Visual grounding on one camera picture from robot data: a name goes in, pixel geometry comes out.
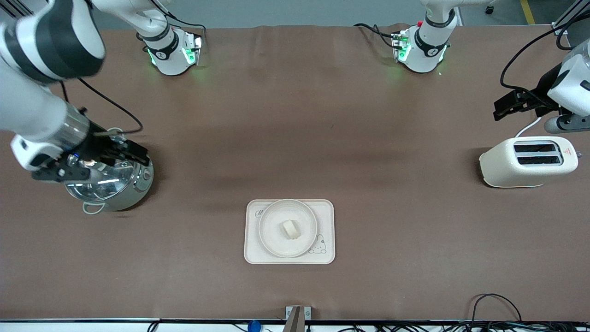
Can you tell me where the black base cable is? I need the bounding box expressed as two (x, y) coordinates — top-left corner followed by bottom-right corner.
(159, 12), (207, 47)
(354, 23), (398, 49)

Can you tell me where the white toaster power cord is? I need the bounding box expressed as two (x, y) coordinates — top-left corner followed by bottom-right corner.
(515, 116), (543, 138)

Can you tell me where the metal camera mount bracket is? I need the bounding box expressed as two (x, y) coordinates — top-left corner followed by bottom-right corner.
(285, 305), (312, 332)

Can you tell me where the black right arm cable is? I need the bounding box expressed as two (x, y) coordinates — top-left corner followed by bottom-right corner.
(59, 77), (144, 135)

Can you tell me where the beige round plate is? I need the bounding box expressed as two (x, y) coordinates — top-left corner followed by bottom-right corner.
(258, 199), (319, 258)

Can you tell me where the black right base cable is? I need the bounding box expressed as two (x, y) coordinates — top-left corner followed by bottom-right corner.
(159, 12), (207, 47)

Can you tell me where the black left base cable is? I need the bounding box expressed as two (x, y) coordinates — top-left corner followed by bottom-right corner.
(354, 23), (398, 49)

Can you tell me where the beige rabbit print tray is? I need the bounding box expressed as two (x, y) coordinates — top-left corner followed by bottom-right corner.
(243, 199), (336, 265)

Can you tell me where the black cable bundle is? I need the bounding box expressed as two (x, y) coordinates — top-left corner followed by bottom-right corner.
(323, 321), (590, 332)

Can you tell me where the cream two-slot toaster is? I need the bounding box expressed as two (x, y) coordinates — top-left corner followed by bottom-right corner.
(478, 136), (583, 188)

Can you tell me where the aluminium frame profile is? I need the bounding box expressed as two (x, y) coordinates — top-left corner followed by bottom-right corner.
(551, 0), (590, 36)
(0, 0), (49, 19)

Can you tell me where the black looped floor cable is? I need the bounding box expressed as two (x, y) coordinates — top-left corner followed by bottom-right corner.
(470, 293), (523, 323)

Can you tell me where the glass pot lid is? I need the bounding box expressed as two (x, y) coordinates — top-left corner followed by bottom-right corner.
(65, 134), (139, 202)

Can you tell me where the steel electric cooking pot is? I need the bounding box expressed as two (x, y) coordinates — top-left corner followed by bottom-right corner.
(65, 128), (155, 215)

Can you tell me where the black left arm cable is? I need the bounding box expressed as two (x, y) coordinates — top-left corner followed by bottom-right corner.
(500, 23), (574, 95)

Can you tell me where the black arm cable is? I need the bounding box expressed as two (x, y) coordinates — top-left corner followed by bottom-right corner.
(59, 77), (144, 135)
(500, 23), (574, 95)

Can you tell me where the brown table cloth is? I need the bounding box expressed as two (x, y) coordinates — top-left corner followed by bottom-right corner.
(0, 23), (590, 321)

